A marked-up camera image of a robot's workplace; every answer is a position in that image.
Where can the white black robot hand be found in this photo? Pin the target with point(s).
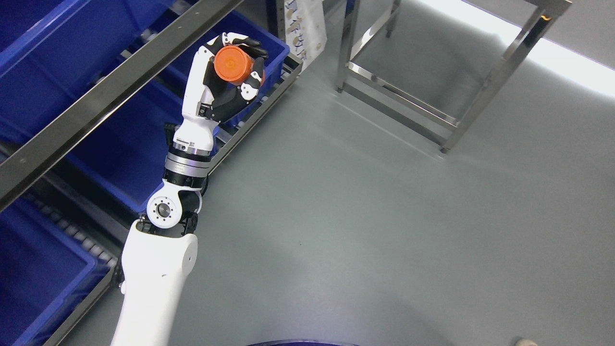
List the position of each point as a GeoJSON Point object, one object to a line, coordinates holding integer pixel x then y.
{"type": "Point", "coordinates": [208, 101]}

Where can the orange cylindrical capacitor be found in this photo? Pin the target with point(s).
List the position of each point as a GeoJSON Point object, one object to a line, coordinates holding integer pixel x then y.
{"type": "Point", "coordinates": [233, 65]}

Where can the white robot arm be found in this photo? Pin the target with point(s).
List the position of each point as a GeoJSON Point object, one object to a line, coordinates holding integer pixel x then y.
{"type": "Point", "coordinates": [161, 250]}

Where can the blue bin lower centre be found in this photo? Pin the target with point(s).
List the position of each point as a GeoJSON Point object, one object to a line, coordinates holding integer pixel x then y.
{"type": "Point", "coordinates": [177, 72]}

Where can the blue bin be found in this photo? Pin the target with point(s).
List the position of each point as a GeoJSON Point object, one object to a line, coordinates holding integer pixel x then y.
{"type": "Point", "coordinates": [177, 72]}
{"type": "Point", "coordinates": [51, 51]}
{"type": "Point", "coordinates": [125, 155]}
{"type": "Point", "coordinates": [44, 275]}

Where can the blue bin lower left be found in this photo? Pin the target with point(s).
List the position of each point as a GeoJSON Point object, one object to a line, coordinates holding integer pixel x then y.
{"type": "Point", "coordinates": [125, 155]}

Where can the white printed paper sheet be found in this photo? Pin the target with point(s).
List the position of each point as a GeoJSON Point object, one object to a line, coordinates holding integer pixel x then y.
{"type": "Point", "coordinates": [304, 29]}

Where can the blue bin upper left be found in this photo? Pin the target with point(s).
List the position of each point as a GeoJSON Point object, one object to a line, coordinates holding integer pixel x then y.
{"type": "Point", "coordinates": [51, 51]}

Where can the blue bin far left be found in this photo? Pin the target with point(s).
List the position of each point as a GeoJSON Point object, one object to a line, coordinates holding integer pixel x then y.
{"type": "Point", "coordinates": [44, 275]}

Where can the beige sneaker shoe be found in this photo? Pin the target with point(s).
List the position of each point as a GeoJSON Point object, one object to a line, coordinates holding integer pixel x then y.
{"type": "Point", "coordinates": [524, 342]}

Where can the steel shelf rack frame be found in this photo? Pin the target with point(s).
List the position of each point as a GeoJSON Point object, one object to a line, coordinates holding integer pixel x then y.
{"type": "Point", "coordinates": [25, 166]}

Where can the stainless steel table frame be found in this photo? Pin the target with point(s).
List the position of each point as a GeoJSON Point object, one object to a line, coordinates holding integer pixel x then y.
{"type": "Point", "coordinates": [426, 69]}

